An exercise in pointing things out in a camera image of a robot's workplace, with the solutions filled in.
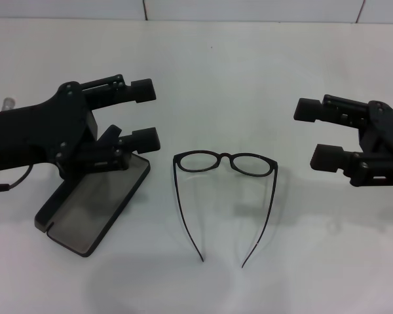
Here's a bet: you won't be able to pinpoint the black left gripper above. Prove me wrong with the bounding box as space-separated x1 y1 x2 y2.
0 80 100 180

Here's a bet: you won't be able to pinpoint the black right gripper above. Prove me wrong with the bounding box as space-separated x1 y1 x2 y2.
293 93 393 191

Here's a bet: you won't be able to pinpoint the black thin-framed glasses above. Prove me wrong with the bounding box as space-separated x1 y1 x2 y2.
172 149 279 270

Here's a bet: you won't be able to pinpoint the black glasses case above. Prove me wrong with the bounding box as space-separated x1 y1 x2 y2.
34 152 151 258

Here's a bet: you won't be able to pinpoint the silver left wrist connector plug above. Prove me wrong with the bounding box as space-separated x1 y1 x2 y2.
0 96 18 111

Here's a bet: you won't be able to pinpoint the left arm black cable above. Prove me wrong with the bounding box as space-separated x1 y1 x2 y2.
0 164 34 194

